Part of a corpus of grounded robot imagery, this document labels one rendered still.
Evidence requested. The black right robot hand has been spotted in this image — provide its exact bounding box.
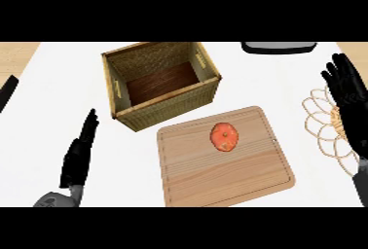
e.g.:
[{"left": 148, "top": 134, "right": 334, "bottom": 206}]
[{"left": 319, "top": 53, "right": 368, "bottom": 178}]

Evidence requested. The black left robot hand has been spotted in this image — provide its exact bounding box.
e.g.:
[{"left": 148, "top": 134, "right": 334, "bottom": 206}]
[{"left": 58, "top": 108, "right": 100, "bottom": 190}]

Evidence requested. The square wicker basket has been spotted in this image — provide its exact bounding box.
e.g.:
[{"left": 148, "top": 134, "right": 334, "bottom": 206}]
[{"left": 100, "top": 42, "right": 223, "bottom": 133}]

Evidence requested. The orange squash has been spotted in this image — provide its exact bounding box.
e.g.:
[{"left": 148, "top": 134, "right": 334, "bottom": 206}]
[{"left": 208, "top": 122, "right": 239, "bottom": 153}]

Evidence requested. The wooden cutting board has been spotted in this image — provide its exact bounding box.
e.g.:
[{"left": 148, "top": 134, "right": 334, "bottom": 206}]
[{"left": 155, "top": 105, "right": 297, "bottom": 208}]

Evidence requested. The dark grey appliance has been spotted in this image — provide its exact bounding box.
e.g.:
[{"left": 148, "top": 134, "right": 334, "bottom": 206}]
[{"left": 239, "top": 42, "right": 319, "bottom": 55}]

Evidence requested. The black flat object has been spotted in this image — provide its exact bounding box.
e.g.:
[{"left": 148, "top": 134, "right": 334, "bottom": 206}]
[{"left": 0, "top": 74, "right": 21, "bottom": 114}]

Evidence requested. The beige wire flower trivet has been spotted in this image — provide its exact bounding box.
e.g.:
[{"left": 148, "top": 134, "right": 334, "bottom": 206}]
[{"left": 300, "top": 85, "right": 360, "bottom": 178}]

